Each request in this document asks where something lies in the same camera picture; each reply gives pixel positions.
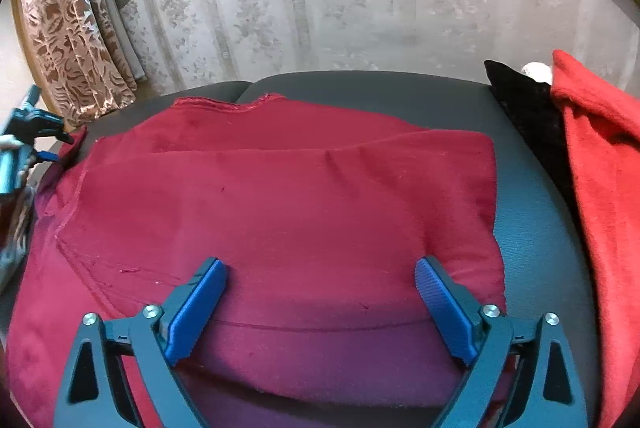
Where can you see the maroon garment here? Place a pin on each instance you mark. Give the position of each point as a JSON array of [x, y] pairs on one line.
[[280, 208]]

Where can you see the brown patterned curtain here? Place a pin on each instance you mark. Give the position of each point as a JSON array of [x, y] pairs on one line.
[[65, 42]]

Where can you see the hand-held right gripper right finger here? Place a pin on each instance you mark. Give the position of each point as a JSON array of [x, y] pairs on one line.
[[445, 313]]

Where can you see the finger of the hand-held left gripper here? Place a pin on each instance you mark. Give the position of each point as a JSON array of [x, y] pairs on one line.
[[47, 155], [40, 120]]

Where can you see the black cloth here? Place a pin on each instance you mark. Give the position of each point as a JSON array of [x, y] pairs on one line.
[[530, 112]]

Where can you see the red cloth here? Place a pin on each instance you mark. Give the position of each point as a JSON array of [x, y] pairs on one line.
[[610, 188]]

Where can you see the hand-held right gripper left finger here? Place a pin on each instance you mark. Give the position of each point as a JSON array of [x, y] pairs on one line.
[[197, 313]]

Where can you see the small white object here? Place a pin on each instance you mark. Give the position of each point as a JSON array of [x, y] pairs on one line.
[[535, 70]]

